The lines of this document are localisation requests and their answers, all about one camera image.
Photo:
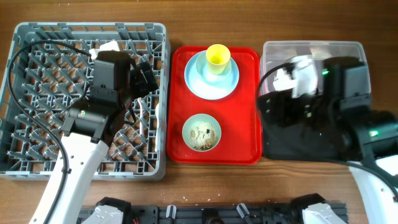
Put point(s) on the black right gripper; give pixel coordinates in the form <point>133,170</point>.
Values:
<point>287,102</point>

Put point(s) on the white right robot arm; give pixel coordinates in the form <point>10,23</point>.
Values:
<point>371,154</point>

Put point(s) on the red plastic tray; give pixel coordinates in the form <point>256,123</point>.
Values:
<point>241,132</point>

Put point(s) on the clear plastic bin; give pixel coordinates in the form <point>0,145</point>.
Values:
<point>277,53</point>

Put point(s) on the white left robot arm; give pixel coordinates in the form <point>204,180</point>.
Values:
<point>89,129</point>

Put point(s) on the white plastic spoon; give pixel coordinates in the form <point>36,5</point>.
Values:
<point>157,114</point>

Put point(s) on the light blue plate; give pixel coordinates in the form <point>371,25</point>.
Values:
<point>206,85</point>

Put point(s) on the grey dishwasher rack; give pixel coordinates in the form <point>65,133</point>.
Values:
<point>47,70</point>

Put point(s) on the green bowl with food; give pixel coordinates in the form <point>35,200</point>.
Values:
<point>201,132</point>

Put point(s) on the white napkin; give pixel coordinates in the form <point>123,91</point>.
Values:
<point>303,79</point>

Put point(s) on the black plastic tray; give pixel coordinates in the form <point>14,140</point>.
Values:
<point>302,143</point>

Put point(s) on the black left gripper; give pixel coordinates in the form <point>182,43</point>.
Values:
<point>142,88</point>

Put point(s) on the yellow plastic cup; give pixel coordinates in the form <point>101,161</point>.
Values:
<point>217,58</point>

